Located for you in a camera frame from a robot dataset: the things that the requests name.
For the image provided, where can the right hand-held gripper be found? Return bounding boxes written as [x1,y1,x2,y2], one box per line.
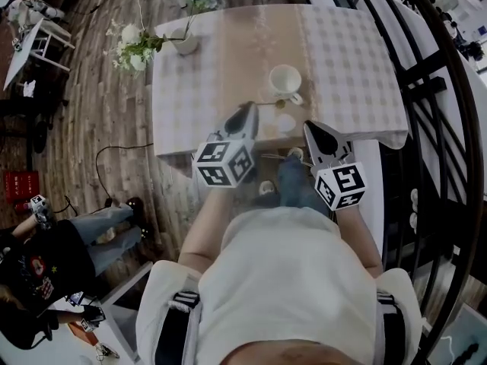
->
[303,120,368,212]

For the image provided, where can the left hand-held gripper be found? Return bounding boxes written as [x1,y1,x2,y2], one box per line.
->
[192,103,260,188]

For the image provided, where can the metal spoon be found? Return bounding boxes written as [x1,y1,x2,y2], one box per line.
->
[257,98,287,110]

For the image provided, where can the white cup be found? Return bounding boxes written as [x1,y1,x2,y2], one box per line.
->
[269,63,304,106]

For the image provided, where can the person's right forearm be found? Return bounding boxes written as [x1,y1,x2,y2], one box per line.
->
[333,206,384,279]

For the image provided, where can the person's left forearm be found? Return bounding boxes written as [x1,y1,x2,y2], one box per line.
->
[177,182,239,275]

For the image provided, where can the small white round dish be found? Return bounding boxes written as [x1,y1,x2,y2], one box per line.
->
[277,113,297,133]

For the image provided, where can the person's blue jeans leg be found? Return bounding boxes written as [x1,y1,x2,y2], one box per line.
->
[253,154,330,217]

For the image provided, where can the checked tablecloth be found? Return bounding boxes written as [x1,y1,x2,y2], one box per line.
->
[151,3,410,163]

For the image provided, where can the white vase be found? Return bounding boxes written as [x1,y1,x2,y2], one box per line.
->
[168,26,199,56]

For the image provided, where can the black metal railing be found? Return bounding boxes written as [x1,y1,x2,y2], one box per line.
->
[321,0,487,360]

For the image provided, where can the white artificial flowers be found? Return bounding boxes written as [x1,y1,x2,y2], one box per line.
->
[103,17,169,78]

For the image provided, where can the person's white shirt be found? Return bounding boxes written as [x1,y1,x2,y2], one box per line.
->
[135,205,424,365]

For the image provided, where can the white framed table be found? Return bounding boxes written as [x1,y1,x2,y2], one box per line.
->
[99,260,154,363]

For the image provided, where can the black chair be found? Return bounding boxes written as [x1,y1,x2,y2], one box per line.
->
[0,96,70,156]

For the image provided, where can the white folding chair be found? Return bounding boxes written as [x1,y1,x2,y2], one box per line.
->
[2,16,76,92]

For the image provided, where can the red box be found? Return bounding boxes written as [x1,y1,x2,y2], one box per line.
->
[2,170,41,205]

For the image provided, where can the black floor cable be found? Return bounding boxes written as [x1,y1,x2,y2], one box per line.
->
[94,141,154,214]

